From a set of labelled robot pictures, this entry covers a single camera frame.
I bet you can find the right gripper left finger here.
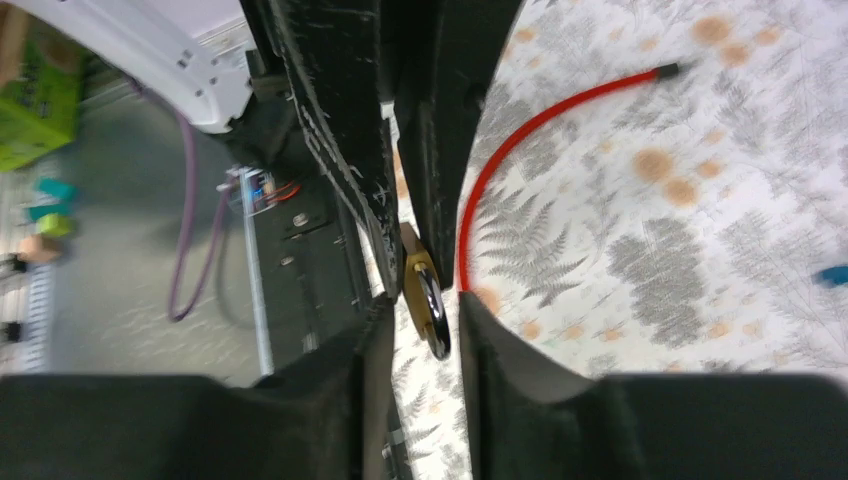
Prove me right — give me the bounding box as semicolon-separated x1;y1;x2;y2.
1;295;394;479

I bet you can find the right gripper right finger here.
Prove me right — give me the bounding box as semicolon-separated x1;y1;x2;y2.
458;292;847;479

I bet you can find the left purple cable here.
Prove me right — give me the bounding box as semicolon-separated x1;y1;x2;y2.
129;79;243;324

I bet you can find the small brass padlock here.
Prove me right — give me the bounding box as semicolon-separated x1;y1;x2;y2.
400;222;451;361

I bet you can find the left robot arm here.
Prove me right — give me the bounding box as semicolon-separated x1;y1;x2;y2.
21;1;522;294

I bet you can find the blue toy brick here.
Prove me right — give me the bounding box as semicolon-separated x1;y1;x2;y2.
813;265;848;288

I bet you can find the red cable lock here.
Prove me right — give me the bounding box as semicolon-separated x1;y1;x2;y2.
455;62;684;294

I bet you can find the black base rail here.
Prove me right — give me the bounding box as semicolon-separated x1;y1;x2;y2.
226;110;371;376

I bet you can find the floral table mat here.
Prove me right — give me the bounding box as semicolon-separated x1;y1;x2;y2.
393;1;847;479

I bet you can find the green cardboard box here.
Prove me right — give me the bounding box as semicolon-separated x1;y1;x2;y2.
1;3;85;172

